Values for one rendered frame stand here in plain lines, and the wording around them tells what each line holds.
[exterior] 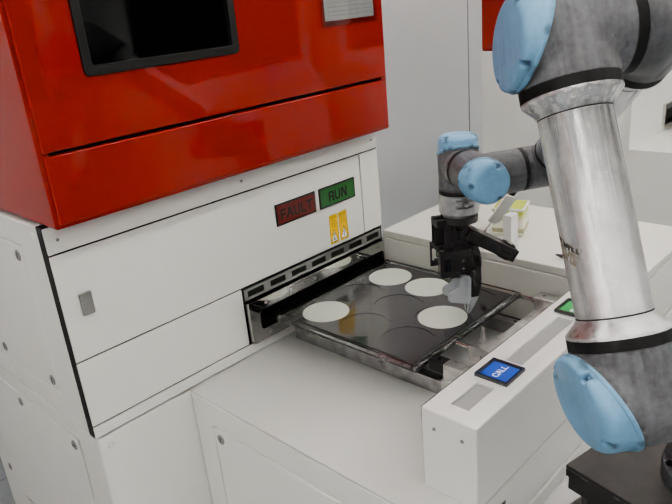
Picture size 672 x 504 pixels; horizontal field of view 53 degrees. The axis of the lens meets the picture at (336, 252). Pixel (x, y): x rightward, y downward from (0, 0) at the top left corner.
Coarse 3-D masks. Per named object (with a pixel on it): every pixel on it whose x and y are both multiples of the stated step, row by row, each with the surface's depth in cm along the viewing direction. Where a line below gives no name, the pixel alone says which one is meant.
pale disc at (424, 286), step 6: (414, 282) 152; (420, 282) 152; (426, 282) 151; (432, 282) 151; (438, 282) 151; (444, 282) 150; (408, 288) 149; (414, 288) 149; (420, 288) 149; (426, 288) 148; (432, 288) 148; (438, 288) 148; (414, 294) 146; (420, 294) 146; (426, 294) 145; (432, 294) 145; (438, 294) 145
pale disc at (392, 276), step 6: (378, 270) 160; (384, 270) 160; (390, 270) 160; (396, 270) 159; (402, 270) 159; (372, 276) 157; (378, 276) 157; (384, 276) 157; (390, 276) 156; (396, 276) 156; (402, 276) 156; (408, 276) 155; (372, 282) 154; (378, 282) 154; (384, 282) 153; (390, 282) 153; (396, 282) 153; (402, 282) 152
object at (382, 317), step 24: (336, 288) 153; (360, 288) 152; (384, 288) 150; (480, 288) 146; (360, 312) 140; (384, 312) 139; (408, 312) 138; (480, 312) 135; (360, 336) 130; (384, 336) 130; (408, 336) 129; (432, 336) 128; (408, 360) 120
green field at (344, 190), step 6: (348, 180) 155; (336, 186) 152; (342, 186) 154; (348, 186) 155; (324, 192) 150; (330, 192) 151; (336, 192) 153; (342, 192) 154; (348, 192) 156; (324, 198) 150; (330, 198) 152; (336, 198) 153; (342, 198) 155; (324, 204) 151; (330, 204) 152
